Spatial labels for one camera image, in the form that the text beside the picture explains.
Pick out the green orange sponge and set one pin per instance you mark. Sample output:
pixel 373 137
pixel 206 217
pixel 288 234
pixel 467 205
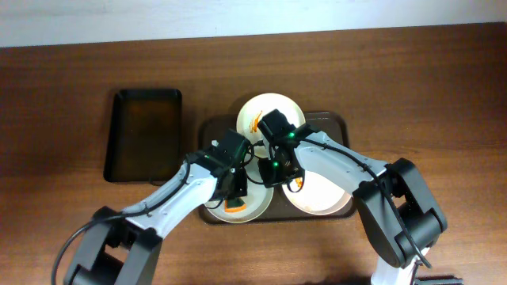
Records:
pixel 234 205

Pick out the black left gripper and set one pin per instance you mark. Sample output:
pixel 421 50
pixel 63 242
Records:
pixel 236 186

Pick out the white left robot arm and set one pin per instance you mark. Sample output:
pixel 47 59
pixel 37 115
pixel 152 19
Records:
pixel 123 247

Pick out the black water basin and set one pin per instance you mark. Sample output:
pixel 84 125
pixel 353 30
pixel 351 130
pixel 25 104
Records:
pixel 144 136

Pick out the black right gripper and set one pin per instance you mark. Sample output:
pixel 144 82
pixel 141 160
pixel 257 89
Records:
pixel 280 176

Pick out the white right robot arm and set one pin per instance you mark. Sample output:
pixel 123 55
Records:
pixel 400 215

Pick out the cream plate back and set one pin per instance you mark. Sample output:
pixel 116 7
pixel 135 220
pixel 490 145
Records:
pixel 255 108

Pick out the cream plate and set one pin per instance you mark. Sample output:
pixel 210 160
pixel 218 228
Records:
pixel 316 195
pixel 255 202
pixel 255 108

